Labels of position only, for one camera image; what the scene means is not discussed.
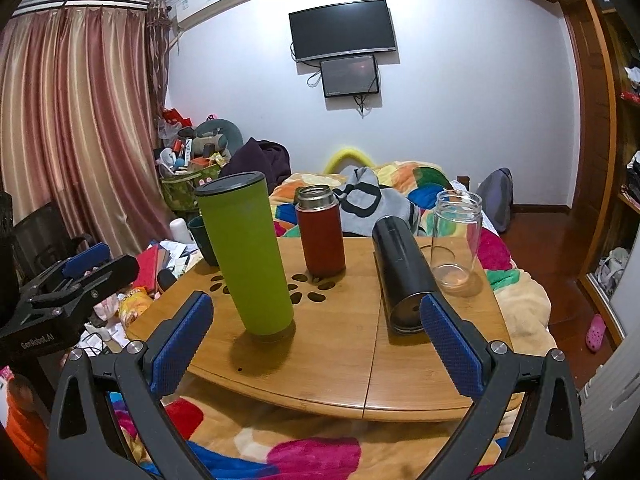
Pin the dark purple garment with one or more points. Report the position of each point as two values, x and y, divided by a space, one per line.
260 160

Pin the red thermos cup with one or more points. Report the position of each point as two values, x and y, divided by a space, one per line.
320 240

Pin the green tumbler cup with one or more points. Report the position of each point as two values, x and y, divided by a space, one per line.
245 260

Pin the white radiator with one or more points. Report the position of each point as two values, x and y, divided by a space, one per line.
605 410

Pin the pink striped curtain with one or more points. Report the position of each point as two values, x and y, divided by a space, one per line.
75 125

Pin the yellow snack packet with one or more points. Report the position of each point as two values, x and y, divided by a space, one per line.
134 307

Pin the grey printed sweater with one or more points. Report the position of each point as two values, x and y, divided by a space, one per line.
360 185

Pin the dark teal cup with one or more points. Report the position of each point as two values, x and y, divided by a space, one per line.
202 240

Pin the black wall television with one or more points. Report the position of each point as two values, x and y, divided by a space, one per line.
342 27

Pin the small black wall screen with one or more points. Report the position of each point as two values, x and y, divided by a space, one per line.
349 76

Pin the pink slipper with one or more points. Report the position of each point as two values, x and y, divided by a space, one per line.
595 332

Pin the yellow foam tube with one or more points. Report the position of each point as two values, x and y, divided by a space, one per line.
345 151

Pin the brown wooden wardrobe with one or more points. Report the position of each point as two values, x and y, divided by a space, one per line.
590 110

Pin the wooden lap table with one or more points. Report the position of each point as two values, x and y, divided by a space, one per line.
325 360

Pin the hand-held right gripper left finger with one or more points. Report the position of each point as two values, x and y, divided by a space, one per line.
182 345

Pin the brown patterned curtain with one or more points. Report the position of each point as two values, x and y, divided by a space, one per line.
157 55

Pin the white bottle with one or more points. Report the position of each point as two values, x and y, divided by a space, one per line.
179 232

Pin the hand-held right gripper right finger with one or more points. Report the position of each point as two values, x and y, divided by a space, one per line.
450 345

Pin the red plastic bag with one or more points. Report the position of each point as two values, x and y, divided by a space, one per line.
175 117

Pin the clear glass cup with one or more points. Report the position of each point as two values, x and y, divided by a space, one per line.
456 240

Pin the colourful patchwork blanket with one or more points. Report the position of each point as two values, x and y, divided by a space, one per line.
300 455

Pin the grey backpack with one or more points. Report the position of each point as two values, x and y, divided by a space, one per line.
495 200

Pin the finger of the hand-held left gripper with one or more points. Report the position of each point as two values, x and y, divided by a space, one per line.
85 261
117 272

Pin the green storage basket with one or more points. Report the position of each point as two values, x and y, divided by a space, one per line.
180 190

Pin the grey plush toy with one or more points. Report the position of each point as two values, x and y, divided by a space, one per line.
220 135

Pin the orange garment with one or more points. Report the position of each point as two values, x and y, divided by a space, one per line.
27 410

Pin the black chair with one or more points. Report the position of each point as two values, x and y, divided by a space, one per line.
45 240

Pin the black thermos cup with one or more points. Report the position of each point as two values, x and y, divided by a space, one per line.
400 265

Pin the red book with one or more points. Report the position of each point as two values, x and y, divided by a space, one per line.
147 270

